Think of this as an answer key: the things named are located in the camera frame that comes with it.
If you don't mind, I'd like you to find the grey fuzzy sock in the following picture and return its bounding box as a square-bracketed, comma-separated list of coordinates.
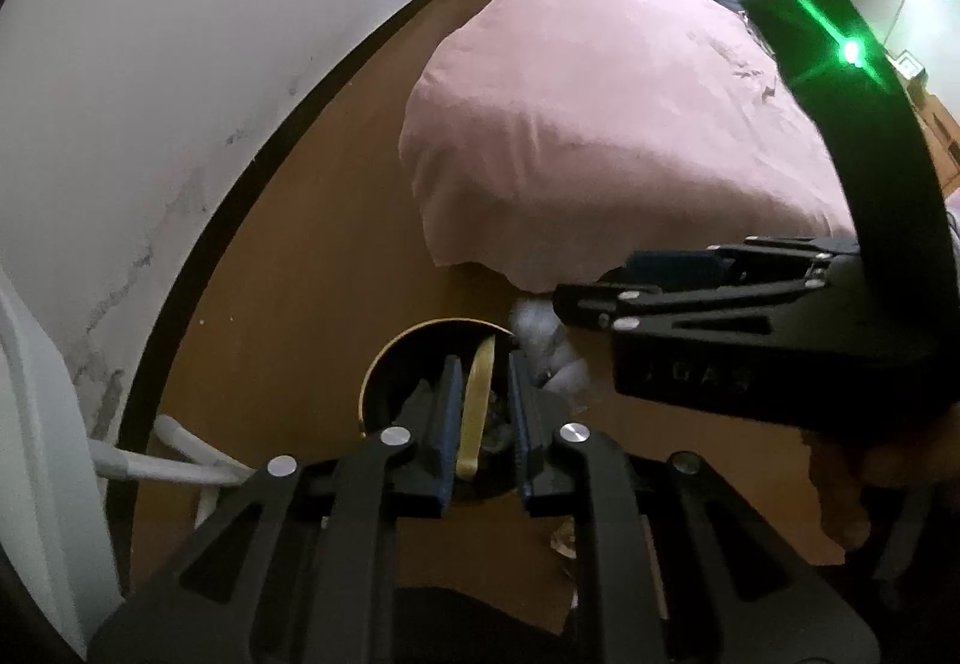
[509, 300, 590, 412]

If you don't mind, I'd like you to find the pink bed cover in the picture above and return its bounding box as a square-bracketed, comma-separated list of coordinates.
[398, 0, 854, 292]

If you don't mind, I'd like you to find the black round trash bin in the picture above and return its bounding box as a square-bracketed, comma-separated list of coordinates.
[359, 318, 519, 518]

